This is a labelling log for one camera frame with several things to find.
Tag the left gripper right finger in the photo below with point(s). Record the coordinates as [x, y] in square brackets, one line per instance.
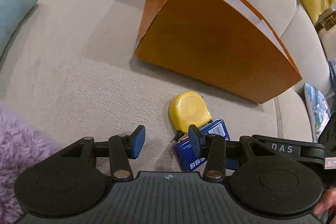
[213, 148]

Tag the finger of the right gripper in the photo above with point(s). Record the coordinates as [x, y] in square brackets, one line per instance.
[298, 150]

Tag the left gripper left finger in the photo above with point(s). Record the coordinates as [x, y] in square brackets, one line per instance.
[123, 147]

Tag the person's right hand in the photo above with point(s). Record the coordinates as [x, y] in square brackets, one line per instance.
[326, 202]

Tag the blue patterned cushion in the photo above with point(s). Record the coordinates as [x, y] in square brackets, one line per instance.
[318, 110]

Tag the blue flat box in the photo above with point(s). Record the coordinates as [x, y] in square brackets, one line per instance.
[185, 154]

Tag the yellow tape measure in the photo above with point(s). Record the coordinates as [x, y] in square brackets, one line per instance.
[185, 109]

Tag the stack of magazines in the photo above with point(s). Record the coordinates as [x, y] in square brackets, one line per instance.
[332, 66]

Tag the beige sofa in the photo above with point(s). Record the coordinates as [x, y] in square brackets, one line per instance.
[69, 70]

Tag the purple fluffy blanket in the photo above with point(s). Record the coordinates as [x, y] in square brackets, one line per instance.
[22, 146]

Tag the cream mini suitcase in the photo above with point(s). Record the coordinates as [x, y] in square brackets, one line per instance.
[325, 28]

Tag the orange cardboard box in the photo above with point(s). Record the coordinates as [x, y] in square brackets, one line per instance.
[224, 43]

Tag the light blue cushion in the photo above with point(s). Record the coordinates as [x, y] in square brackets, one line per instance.
[12, 13]

